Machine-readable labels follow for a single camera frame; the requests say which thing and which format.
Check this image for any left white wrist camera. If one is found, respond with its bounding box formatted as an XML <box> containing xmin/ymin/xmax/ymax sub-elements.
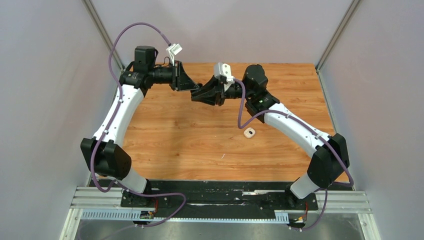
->
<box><xmin>166</xmin><ymin>43</ymin><xmax>183</xmax><ymax>66</ymax></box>

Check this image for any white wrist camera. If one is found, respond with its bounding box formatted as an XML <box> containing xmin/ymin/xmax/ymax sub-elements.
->
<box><xmin>166</xmin><ymin>43</ymin><xmax>183</xmax><ymax>66</ymax></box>
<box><xmin>213</xmin><ymin>62</ymin><xmax>235</xmax><ymax>92</ymax></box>

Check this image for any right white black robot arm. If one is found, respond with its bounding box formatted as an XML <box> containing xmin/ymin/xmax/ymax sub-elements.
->
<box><xmin>191</xmin><ymin>62</ymin><xmax>350</xmax><ymax>209</ymax></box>

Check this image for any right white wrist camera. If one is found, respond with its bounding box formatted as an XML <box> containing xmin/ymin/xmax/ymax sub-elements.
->
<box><xmin>213</xmin><ymin>62</ymin><xmax>235</xmax><ymax>92</ymax></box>

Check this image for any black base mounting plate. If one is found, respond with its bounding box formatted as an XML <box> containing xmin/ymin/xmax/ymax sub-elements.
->
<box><xmin>120</xmin><ymin>180</ymin><xmax>319</xmax><ymax>219</ymax></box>

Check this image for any right aluminium frame post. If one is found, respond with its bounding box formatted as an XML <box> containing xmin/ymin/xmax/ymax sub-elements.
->
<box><xmin>315</xmin><ymin>0</ymin><xmax>362</xmax><ymax>73</ymax></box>

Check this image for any aluminium frame post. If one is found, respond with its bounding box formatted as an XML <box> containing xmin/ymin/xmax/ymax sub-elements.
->
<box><xmin>82</xmin><ymin>0</ymin><xmax>125</xmax><ymax>71</ymax></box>
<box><xmin>315</xmin><ymin>0</ymin><xmax>362</xmax><ymax>73</ymax></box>

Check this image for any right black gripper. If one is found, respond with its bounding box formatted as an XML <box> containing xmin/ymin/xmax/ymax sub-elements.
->
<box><xmin>192</xmin><ymin>74</ymin><xmax>254</xmax><ymax>106</ymax></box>

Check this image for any slotted grey cable duct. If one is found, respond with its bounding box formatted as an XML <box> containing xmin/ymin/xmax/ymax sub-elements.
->
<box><xmin>81</xmin><ymin>210</ymin><xmax>290</xmax><ymax>224</ymax></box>

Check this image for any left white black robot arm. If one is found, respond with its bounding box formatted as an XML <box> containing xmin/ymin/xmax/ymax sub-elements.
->
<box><xmin>80</xmin><ymin>43</ymin><xmax>199</xmax><ymax>207</ymax></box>

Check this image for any left aluminium frame post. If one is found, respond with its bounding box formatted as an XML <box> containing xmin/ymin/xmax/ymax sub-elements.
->
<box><xmin>82</xmin><ymin>0</ymin><xmax>125</xmax><ymax>71</ymax></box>

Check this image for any white earbud charging case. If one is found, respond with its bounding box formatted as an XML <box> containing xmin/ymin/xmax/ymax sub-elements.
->
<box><xmin>243</xmin><ymin>127</ymin><xmax>256</xmax><ymax>139</ymax></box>

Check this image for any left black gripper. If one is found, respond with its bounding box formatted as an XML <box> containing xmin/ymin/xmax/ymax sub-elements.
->
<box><xmin>148</xmin><ymin>60</ymin><xmax>199</xmax><ymax>92</ymax></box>

